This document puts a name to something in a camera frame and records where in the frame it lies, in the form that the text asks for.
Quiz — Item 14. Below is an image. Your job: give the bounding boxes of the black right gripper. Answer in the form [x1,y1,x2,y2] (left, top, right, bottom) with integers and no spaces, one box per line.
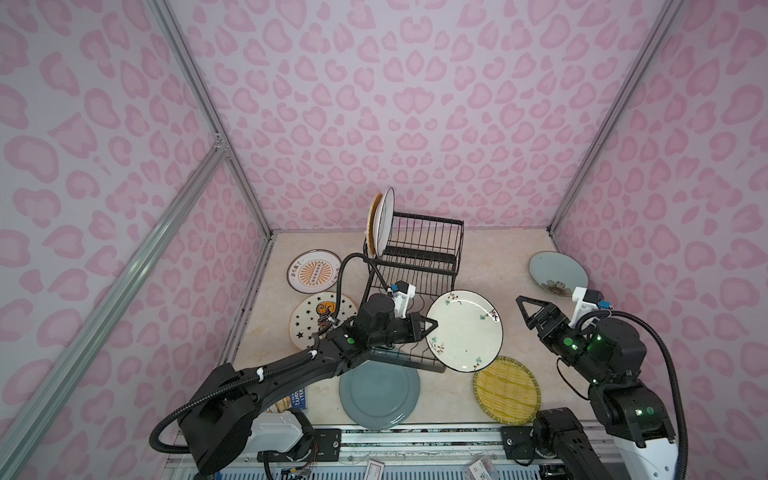
[515,295,611,386]

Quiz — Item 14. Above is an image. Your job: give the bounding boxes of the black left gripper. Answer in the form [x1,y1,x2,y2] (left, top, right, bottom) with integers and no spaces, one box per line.
[369,311,440,350]

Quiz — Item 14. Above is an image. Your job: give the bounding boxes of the white plate floral sprigs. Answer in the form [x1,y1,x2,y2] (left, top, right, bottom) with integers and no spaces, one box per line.
[427,290,503,373]

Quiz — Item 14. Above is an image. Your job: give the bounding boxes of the black wire dish rack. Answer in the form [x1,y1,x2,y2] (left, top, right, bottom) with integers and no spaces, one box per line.
[358,210,466,374]

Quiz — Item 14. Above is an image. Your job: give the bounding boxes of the white plate dark rings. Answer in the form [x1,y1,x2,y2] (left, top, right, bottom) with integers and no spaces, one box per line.
[374,186,397,258]

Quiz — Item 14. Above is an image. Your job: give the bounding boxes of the orange woven round plate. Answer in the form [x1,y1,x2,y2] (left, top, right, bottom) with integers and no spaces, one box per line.
[366,192,383,257]

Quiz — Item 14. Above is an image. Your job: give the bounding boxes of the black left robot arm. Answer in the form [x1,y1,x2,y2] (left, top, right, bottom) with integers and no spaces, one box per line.
[178,294,438,474]

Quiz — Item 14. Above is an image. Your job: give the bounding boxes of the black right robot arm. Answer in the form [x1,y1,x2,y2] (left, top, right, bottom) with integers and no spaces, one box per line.
[516,287,689,479]

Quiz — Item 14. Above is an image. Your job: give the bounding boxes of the light blue flower plate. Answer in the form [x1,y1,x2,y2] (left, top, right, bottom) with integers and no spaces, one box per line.
[529,251,589,297]

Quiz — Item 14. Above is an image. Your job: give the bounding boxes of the yellow woven round plate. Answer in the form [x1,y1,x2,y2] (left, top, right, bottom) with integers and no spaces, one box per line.
[473,356,541,426]

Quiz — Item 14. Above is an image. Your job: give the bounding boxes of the teal green round plate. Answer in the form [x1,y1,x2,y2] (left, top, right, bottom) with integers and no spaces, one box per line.
[339,361,421,430]

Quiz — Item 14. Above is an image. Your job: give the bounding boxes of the white plate orange sunburst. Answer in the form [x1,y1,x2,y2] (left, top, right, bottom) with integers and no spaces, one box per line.
[286,249,341,294]

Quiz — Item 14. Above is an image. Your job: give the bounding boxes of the white plate black stars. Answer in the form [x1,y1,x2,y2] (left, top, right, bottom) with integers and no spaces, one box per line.
[289,291,358,350]

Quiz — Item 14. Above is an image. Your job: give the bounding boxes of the blue illustrated children's book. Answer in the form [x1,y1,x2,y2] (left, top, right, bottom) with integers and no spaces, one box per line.
[274,388,307,413]

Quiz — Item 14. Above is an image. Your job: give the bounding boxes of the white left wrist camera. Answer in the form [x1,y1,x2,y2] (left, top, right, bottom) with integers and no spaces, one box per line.
[388,280,416,319]

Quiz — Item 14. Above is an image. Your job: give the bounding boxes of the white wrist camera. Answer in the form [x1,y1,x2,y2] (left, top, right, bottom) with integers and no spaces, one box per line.
[569,287,612,330]
[388,280,416,319]

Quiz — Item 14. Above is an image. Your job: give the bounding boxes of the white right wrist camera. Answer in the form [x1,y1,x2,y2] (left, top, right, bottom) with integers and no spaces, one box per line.
[569,287,612,330]

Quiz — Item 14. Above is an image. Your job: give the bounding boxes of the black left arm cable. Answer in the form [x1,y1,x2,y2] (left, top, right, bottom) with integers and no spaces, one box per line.
[148,252,391,455]

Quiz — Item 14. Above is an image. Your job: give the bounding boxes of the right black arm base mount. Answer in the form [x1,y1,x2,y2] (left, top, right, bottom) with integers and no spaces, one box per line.
[500,426,556,466]

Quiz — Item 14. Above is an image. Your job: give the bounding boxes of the aluminium front rail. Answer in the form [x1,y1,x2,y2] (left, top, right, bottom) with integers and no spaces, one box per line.
[160,421,685,480]

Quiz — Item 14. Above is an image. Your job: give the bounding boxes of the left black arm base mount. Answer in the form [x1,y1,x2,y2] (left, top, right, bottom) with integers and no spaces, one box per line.
[257,428,342,463]

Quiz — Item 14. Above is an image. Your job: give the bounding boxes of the right corner aluminium post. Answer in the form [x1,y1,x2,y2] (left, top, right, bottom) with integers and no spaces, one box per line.
[547,0,688,238]

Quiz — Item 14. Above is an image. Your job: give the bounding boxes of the corner aluminium post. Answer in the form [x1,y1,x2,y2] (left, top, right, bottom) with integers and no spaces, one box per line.
[146,0,273,239]
[547,0,688,238]

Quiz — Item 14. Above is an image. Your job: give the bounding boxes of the left corner aluminium post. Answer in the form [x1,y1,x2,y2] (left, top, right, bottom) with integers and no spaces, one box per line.
[146,0,273,239]

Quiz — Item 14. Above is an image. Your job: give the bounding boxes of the diagonal aluminium frame bar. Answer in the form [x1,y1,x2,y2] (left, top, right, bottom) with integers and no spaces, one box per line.
[1,145,228,479]

